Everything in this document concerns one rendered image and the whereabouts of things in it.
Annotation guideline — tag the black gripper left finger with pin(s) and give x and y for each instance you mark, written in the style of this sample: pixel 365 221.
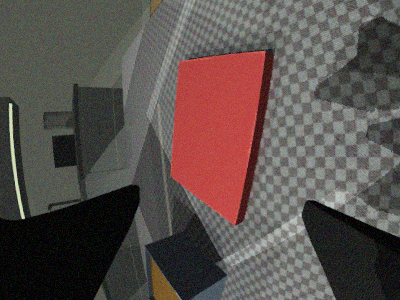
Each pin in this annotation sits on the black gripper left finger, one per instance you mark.
pixel 65 254

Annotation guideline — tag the red lid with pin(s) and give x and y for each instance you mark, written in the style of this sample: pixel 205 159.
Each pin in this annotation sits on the red lid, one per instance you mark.
pixel 219 114

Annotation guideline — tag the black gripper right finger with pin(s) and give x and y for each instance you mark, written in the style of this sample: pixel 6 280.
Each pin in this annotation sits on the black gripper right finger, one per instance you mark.
pixel 361 262

